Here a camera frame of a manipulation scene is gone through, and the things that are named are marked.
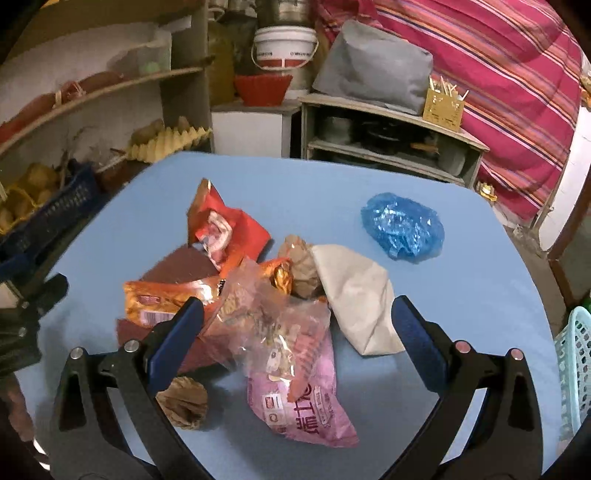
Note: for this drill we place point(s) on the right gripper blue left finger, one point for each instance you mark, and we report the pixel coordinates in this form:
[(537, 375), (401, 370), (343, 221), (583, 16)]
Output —
[(86, 439)]

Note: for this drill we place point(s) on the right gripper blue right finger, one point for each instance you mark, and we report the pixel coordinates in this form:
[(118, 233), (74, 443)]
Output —
[(486, 423)]

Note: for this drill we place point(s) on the brown paper ball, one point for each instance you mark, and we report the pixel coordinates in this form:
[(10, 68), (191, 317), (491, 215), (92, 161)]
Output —
[(184, 403)]

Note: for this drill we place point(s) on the orange snack wrapper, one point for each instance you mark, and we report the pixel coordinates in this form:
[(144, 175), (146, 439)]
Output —
[(149, 303)]

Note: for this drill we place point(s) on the dark red cardboard piece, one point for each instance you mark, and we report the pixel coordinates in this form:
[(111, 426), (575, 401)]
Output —
[(182, 265)]

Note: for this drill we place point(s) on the beige grey paper bag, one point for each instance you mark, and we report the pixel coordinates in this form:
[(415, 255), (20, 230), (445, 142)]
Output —
[(361, 295)]

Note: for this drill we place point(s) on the pink snack bag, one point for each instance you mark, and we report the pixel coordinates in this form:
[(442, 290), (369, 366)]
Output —
[(283, 347)]

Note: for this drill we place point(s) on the blue plastic bag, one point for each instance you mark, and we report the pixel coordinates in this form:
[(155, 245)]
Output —
[(405, 229)]

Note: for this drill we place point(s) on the red snack wrapper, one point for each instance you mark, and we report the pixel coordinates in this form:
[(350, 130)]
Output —
[(227, 235)]

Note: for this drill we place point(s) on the brown paper wad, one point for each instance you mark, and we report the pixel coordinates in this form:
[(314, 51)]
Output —
[(306, 281)]

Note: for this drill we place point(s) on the dark blue plastic crate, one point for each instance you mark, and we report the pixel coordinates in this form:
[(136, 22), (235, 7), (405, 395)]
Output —
[(28, 246)]

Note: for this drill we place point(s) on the light blue plastic basket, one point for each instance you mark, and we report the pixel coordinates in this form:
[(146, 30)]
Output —
[(572, 346)]

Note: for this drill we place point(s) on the yellow egg tray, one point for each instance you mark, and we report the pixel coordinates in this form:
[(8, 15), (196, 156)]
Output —
[(168, 142)]

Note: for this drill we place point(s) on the white small cabinet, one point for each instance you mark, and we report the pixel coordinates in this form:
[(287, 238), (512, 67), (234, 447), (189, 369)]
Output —
[(240, 130)]

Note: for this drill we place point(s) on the yellow utensil holder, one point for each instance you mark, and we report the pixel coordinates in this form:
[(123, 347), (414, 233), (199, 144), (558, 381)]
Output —
[(444, 105)]

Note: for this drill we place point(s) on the grey low cabinet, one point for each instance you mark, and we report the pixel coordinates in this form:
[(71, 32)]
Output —
[(341, 130)]

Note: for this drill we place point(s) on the red plastic bowl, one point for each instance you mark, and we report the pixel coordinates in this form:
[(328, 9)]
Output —
[(265, 90)]

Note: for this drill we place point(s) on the red striped curtain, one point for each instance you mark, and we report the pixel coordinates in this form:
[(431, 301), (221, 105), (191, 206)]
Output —
[(519, 66)]

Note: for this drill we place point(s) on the grey fabric cover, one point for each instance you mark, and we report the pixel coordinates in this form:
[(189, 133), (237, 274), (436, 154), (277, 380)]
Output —
[(374, 66)]

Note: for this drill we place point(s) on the white plastic bucket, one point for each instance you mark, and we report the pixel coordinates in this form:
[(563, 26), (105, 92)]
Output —
[(281, 48)]

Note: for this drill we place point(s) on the steel cooking pot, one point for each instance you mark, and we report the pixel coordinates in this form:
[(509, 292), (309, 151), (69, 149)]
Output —
[(283, 12)]

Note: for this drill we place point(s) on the wooden wall shelf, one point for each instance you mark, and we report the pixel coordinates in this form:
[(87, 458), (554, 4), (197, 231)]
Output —
[(85, 75)]

